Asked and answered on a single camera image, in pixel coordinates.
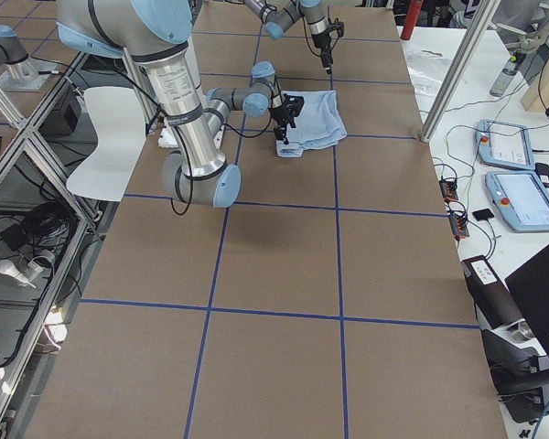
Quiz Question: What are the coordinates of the upper blue teach pendant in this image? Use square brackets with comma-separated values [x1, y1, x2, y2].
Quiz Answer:
[476, 119, 535, 171]

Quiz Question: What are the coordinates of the lower blue teach pendant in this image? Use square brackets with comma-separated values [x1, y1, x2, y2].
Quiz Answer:
[484, 171, 549, 233]

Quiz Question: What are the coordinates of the aluminium frame post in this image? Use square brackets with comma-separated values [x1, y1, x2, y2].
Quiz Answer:
[419, 0, 501, 143]

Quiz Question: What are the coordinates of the clear plastic bag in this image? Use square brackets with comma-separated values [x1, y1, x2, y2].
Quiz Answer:
[401, 40, 454, 97]

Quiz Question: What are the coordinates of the light blue button shirt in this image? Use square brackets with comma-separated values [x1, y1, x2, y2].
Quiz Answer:
[276, 91, 347, 158]

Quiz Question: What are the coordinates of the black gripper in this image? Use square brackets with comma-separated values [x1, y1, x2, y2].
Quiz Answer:
[311, 17, 345, 75]
[270, 93, 303, 145]

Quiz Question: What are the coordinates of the red bottle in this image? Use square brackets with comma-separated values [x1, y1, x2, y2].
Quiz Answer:
[400, 0, 424, 40]

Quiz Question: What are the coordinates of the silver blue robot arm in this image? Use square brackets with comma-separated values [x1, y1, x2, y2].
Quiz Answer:
[242, 0, 345, 75]
[57, 1, 304, 208]

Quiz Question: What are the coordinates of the blue teach pendant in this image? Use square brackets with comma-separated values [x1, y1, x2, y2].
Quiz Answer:
[476, 119, 535, 171]
[484, 171, 549, 233]

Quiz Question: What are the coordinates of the white curved panel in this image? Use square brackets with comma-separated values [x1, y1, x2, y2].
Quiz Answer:
[66, 86, 146, 201]

